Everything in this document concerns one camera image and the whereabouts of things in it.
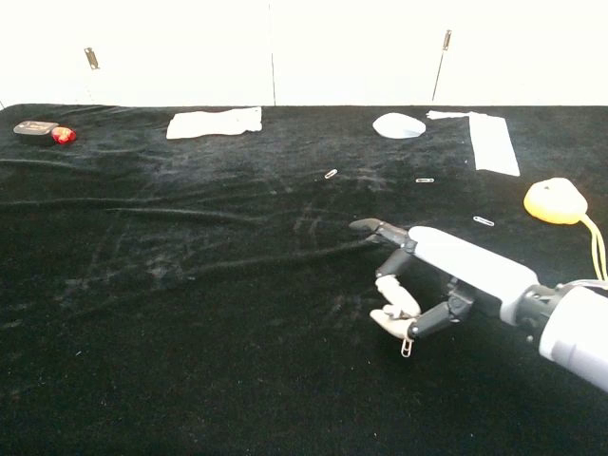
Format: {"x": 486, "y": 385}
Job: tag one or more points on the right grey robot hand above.
{"x": 470, "y": 263}

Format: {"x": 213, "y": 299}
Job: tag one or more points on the small black device case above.
{"x": 33, "y": 130}

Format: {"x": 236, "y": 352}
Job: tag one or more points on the metal paper clip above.
{"x": 330, "y": 174}
{"x": 424, "y": 180}
{"x": 406, "y": 349}
{"x": 483, "y": 221}

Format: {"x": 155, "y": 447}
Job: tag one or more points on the white folded cloth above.
{"x": 214, "y": 123}

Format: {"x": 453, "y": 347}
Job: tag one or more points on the woven folding screen panel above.
{"x": 527, "y": 57}
{"x": 43, "y": 57}
{"x": 356, "y": 57}
{"x": 180, "y": 57}

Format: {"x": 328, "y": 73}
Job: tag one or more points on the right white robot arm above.
{"x": 579, "y": 332}

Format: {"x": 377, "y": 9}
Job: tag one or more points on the small red plastic clip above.
{"x": 65, "y": 135}

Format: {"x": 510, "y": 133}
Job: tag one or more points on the black velvet tablecloth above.
{"x": 190, "y": 309}

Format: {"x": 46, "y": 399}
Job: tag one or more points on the dark metal screen hinge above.
{"x": 447, "y": 40}
{"x": 91, "y": 58}

